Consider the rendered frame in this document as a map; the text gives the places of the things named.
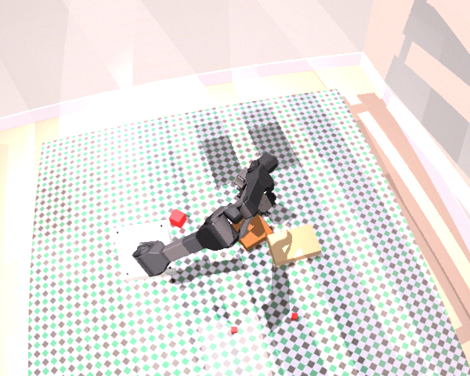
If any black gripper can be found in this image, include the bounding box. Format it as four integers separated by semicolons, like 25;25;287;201
222;183;275;224

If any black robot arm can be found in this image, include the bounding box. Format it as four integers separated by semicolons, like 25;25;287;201
132;152;279;277

